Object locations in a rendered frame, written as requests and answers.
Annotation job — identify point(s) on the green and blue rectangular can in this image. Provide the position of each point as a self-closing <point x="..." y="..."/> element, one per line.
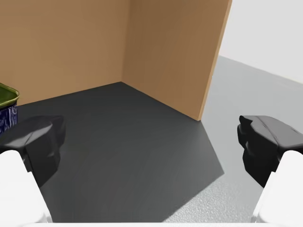
<point x="7" y="106"/>

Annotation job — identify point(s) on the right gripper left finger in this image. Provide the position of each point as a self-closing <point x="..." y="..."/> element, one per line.
<point x="28" y="151"/>

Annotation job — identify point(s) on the tall board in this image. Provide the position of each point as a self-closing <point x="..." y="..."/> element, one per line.
<point x="113" y="52"/>

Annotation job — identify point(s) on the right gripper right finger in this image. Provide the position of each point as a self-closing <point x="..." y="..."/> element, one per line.
<point x="267" y="146"/>

